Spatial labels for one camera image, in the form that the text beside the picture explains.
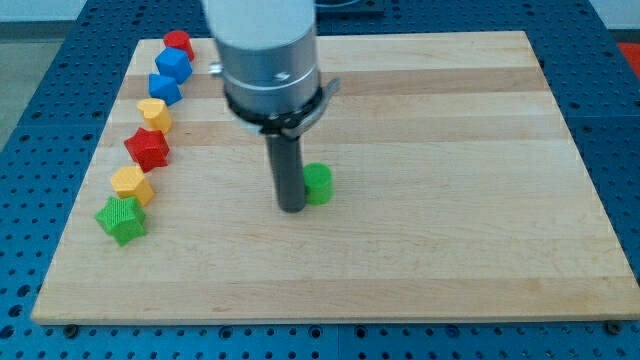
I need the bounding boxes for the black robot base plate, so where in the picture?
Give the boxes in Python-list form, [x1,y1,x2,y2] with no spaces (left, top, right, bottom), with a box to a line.
[314,0,386,15]

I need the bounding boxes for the blue pentagon block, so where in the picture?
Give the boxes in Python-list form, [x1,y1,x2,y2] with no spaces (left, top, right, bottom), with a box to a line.
[148,73,183,106]

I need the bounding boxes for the green cylinder block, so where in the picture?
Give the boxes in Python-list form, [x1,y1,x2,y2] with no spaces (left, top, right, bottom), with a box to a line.
[303,163,333,205]

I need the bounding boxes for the wooden board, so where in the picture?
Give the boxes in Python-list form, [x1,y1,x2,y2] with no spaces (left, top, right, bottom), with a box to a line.
[32,31,639,325]

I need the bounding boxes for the yellow heart block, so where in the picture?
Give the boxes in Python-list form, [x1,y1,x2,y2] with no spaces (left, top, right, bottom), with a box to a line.
[137,98,173,134]

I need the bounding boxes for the green star block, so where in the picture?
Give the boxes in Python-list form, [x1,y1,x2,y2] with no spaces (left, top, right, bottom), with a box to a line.
[94,197,147,247]

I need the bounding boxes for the red cylinder block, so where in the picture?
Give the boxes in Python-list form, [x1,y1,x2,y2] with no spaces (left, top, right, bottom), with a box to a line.
[163,30,195,61]

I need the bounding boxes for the blue cube block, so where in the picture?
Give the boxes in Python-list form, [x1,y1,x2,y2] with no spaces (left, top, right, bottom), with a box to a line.
[155,47,193,85]

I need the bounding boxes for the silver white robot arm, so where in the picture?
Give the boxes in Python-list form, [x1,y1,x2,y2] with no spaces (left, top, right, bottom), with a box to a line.
[202,0,340,139]

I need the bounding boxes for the red star block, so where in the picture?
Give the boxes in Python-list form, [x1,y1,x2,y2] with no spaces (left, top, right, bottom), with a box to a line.
[124,128,169,173]

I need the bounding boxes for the yellow hexagon block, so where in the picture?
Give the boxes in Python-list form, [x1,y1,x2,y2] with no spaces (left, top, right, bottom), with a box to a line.
[110,166,155,207]

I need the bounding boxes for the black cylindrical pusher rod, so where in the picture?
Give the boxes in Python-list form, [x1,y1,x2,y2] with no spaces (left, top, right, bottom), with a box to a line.
[266,135,306,213]

